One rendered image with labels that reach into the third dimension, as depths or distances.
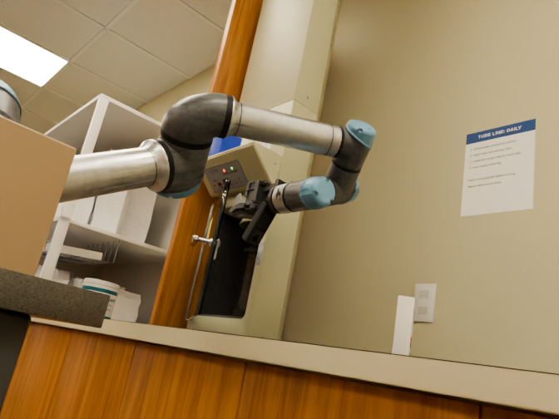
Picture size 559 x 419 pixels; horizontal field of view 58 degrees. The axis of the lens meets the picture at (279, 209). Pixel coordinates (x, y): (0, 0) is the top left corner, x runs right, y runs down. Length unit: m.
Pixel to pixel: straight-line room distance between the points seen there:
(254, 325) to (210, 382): 0.42
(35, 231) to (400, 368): 0.50
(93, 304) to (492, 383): 0.47
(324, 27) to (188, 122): 0.89
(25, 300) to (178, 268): 1.14
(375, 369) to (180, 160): 0.62
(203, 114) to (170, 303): 0.80
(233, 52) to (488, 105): 0.95
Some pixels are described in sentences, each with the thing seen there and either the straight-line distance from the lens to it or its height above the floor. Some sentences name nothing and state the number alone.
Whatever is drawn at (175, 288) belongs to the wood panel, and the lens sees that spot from 1.72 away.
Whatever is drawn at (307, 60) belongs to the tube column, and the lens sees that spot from 1.74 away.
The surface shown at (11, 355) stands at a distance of 0.68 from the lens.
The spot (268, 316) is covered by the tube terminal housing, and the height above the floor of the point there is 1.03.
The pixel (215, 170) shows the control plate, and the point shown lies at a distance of 1.67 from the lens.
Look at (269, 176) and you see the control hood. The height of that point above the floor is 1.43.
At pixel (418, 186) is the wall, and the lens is 1.73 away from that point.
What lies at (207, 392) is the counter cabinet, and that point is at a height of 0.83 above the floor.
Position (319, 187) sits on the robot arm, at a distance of 1.16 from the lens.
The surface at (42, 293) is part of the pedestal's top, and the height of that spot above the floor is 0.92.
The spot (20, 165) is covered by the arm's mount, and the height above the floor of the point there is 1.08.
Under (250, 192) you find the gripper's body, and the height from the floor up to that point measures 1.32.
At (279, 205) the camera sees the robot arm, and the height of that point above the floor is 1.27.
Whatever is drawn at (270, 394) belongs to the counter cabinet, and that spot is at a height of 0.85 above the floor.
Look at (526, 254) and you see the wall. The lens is 1.48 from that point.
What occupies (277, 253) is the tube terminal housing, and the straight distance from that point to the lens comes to 1.49.
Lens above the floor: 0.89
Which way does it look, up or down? 18 degrees up
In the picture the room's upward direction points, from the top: 11 degrees clockwise
